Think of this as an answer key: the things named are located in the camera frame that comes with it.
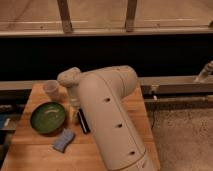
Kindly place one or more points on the metal rail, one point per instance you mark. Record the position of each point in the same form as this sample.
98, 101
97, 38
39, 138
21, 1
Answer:
161, 85

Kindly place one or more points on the right metal post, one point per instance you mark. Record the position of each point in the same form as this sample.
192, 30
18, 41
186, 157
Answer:
130, 15

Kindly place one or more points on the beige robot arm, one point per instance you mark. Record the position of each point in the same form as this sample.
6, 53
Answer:
99, 93

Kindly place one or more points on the grey pipe fitting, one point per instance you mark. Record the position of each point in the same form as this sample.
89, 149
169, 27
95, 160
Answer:
205, 72

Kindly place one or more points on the blue sponge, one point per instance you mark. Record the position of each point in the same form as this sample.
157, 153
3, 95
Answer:
63, 140

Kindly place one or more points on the green ceramic bowl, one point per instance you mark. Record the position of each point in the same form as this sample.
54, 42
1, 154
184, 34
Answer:
48, 117

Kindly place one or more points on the translucent ceramic cup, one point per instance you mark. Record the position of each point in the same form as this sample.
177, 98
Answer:
51, 88

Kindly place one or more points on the left metal post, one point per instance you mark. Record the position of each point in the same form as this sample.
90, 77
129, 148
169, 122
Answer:
65, 16

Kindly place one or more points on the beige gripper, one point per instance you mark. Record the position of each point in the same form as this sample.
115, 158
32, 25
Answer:
74, 100

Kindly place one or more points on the metal post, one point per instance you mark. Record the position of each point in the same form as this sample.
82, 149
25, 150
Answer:
130, 15
65, 16

